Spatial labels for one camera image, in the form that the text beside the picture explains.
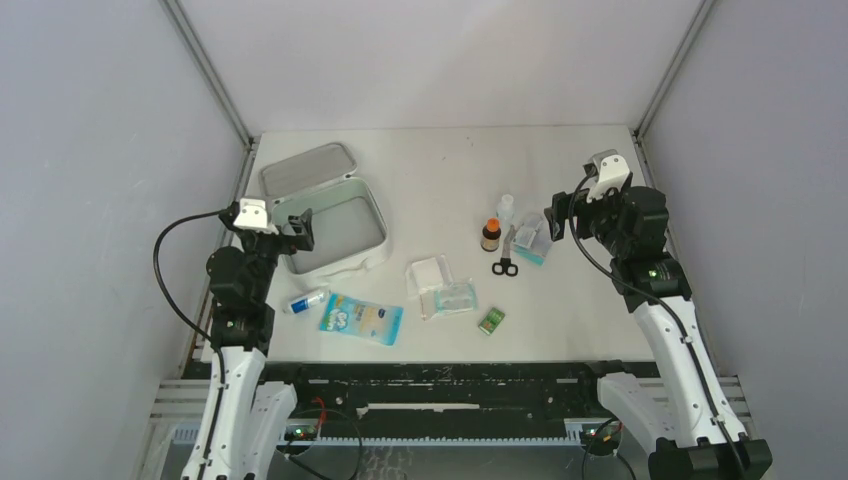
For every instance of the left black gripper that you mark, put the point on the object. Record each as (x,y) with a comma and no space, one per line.
(301,240)

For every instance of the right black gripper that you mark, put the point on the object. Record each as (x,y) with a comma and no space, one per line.
(582,207)

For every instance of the blue plaster packets bag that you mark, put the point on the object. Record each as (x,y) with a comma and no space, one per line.
(532,240)

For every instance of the white medicine kit box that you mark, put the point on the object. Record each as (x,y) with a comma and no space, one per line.
(350,232)

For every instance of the white plastic bottle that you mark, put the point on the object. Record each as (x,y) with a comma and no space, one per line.
(505,209)

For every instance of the brown bottle orange cap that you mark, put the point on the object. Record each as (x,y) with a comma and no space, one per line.
(491,234)

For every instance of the black handled scissors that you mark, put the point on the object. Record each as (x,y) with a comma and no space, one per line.
(505,266)

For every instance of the blue white small tube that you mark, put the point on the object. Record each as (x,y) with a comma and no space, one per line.
(307,301)

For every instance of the green wind oil box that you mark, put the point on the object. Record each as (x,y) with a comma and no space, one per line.
(491,321)

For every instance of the white gauze pad packet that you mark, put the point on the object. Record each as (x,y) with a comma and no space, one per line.
(427,274)

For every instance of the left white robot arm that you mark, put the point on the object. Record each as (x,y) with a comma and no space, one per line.
(245,416)

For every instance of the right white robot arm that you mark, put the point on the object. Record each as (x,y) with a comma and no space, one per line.
(698,435)

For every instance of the clear bandage packet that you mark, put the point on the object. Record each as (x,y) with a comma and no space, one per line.
(452,299)

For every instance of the blue cotton swab packet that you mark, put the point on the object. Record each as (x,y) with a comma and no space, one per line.
(366,320)

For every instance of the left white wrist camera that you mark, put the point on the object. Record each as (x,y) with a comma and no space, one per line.
(253,215)

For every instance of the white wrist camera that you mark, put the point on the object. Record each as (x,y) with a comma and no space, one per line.
(610,171)
(253,215)

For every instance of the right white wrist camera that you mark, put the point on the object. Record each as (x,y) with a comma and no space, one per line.
(610,171)

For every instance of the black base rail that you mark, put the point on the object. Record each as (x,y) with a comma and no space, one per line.
(450,401)

